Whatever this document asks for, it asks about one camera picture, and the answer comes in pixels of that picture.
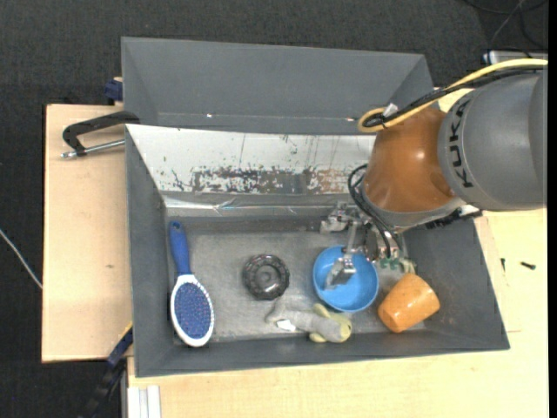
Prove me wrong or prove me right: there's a grey metal bin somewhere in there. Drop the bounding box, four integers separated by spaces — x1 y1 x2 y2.
120 36 511 378

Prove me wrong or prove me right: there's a blue and white hairbrush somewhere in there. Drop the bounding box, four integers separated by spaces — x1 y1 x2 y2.
168 219 216 348

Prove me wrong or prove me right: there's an orange cup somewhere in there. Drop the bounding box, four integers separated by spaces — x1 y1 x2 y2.
377 273 441 334

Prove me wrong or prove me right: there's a black ribbed round knob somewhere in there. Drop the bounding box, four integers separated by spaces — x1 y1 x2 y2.
241 253 291 301

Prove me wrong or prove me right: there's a grey and yellow toy animal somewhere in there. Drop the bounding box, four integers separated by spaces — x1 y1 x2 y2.
264 299 353 344

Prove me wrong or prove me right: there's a pale wood board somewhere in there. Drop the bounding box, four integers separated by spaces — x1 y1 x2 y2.
40 103 134 364

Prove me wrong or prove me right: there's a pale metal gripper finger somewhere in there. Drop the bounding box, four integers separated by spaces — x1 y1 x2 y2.
325 256 346 289
333 254 358 287

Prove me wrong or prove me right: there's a blue bowl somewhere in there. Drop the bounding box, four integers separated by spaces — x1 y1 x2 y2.
312 245 380 314

